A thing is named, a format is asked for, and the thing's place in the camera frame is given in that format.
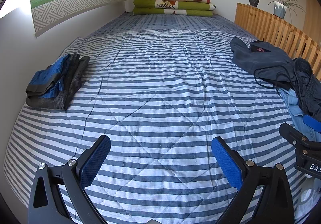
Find black garment with yellow stripes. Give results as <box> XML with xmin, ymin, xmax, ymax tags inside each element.
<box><xmin>249</xmin><ymin>40</ymin><xmax>321</xmax><ymax>122</ymax></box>

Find wooden slatted bed rail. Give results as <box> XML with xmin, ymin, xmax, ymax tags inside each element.
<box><xmin>235</xmin><ymin>3</ymin><xmax>320</xmax><ymax>80</ymax></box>

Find folded blue grey clothes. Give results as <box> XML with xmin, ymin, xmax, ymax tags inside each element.
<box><xmin>25</xmin><ymin>53</ymin><xmax>90</xmax><ymax>110</ymax></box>

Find blue white striped bedspread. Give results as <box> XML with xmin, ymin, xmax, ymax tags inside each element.
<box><xmin>4</xmin><ymin>14</ymin><xmax>318</xmax><ymax>223</ymax></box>

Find potted spider plant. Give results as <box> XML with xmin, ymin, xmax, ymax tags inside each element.
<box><xmin>268</xmin><ymin>0</ymin><xmax>306</xmax><ymax>19</ymax></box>

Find light blue denim jeans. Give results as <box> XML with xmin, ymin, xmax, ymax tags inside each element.
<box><xmin>280</xmin><ymin>88</ymin><xmax>321</xmax><ymax>142</ymax></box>

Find dark blue trousers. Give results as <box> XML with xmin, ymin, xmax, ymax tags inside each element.
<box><xmin>230</xmin><ymin>38</ymin><xmax>302</xmax><ymax>91</ymax></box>

